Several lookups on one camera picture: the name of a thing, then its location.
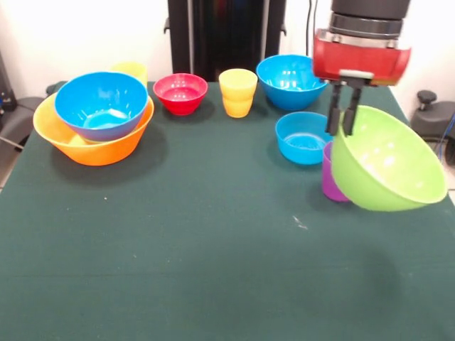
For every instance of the yellow cup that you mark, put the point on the yellow cup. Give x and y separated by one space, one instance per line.
238 92

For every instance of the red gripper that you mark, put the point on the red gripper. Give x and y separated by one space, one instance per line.
359 60

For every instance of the dark green tablecloth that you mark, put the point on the dark green tablecloth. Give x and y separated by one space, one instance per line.
177 248

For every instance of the small red bowl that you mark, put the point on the small red bowl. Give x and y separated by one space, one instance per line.
181 96

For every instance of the purple cup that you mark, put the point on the purple cup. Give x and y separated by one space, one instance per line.
328 181

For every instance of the large green bowl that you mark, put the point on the large green bowl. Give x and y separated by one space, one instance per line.
387 170

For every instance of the large blue bowl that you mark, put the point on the large blue bowl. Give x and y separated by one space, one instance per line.
288 89
103 106

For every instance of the black robot pedestal leg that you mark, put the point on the black robot pedestal leg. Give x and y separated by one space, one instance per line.
437 120
14 120

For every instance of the black robot column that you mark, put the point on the black robot column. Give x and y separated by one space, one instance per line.
227 39

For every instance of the small blue ridged bowl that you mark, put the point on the small blue ridged bowl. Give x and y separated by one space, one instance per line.
302 145

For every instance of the translucent yellow-green cup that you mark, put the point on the translucent yellow-green cup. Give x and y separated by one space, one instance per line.
136 69

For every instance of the large orange bowl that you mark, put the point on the large orange bowl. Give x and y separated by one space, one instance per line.
103 154

